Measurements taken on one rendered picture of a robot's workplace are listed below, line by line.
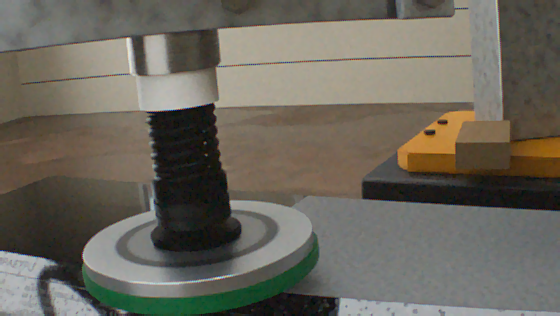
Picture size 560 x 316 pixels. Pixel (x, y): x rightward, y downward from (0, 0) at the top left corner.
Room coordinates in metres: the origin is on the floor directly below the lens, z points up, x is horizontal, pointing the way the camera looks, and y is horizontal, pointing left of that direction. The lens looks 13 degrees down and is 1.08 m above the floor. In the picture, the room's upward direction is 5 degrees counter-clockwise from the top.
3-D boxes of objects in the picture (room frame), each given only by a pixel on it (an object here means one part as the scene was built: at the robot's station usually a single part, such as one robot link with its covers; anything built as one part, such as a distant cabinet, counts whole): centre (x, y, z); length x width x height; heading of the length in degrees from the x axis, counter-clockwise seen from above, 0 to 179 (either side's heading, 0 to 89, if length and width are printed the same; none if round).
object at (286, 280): (0.55, 0.08, 0.87); 0.22 x 0.22 x 0.04
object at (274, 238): (0.55, 0.08, 0.88); 0.21 x 0.21 x 0.01
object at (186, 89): (0.55, 0.08, 1.02); 0.07 x 0.07 x 0.04
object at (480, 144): (1.13, -0.39, 0.81); 0.20 x 0.10 x 0.05; 158
